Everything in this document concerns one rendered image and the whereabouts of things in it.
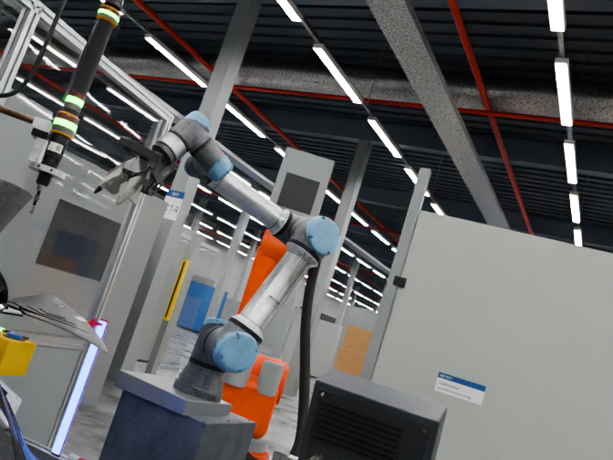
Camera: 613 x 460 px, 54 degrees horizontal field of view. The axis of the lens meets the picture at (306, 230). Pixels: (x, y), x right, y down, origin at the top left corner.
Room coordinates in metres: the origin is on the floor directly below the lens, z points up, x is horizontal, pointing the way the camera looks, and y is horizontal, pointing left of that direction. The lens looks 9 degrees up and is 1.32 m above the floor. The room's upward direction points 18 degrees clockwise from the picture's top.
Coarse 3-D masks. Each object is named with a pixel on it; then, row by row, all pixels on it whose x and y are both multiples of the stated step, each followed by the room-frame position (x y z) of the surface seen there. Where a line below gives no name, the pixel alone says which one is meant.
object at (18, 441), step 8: (0, 384) 1.09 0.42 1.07; (0, 392) 1.06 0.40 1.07; (0, 400) 1.13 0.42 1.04; (8, 408) 1.08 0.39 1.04; (8, 416) 1.05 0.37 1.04; (8, 424) 1.04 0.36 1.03; (16, 424) 1.09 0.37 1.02; (16, 432) 1.07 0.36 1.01; (16, 440) 1.05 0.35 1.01; (24, 440) 1.12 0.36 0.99; (16, 448) 1.04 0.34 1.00; (24, 448) 1.08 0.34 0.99; (16, 456) 1.03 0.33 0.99; (24, 456) 1.06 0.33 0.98
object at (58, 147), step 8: (104, 0) 1.19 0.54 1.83; (112, 0) 1.18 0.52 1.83; (120, 0) 1.19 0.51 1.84; (120, 8) 1.20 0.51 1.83; (56, 136) 1.18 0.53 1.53; (64, 136) 1.18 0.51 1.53; (48, 144) 1.18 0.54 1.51; (56, 144) 1.18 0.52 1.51; (64, 144) 1.19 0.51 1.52; (48, 152) 1.18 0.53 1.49; (56, 152) 1.18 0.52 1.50; (64, 152) 1.20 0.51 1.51; (48, 160) 1.18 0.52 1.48; (56, 160) 1.19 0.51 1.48; (56, 168) 1.19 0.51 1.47; (40, 176) 1.18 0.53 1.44; (48, 176) 1.19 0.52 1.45
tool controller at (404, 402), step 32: (320, 384) 1.26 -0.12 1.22; (352, 384) 1.28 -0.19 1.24; (320, 416) 1.27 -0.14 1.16; (352, 416) 1.24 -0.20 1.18; (384, 416) 1.22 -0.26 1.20; (416, 416) 1.19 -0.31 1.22; (320, 448) 1.28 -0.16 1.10; (352, 448) 1.25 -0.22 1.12; (384, 448) 1.23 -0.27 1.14; (416, 448) 1.20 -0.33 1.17
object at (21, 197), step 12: (0, 180) 1.32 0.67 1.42; (0, 192) 1.29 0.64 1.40; (12, 192) 1.32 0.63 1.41; (24, 192) 1.34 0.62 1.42; (0, 204) 1.27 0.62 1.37; (12, 204) 1.29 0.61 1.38; (24, 204) 1.31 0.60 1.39; (0, 216) 1.24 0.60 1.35; (12, 216) 1.26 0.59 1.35; (0, 228) 1.22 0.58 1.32
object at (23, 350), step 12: (0, 336) 1.58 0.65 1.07; (0, 348) 1.57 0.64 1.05; (12, 348) 1.58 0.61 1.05; (24, 348) 1.62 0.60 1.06; (0, 360) 1.56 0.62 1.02; (12, 360) 1.59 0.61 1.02; (24, 360) 1.63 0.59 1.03; (0, 372) 1.57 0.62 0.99; (12, 372) 1.61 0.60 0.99; (24, 372) 1.65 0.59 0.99
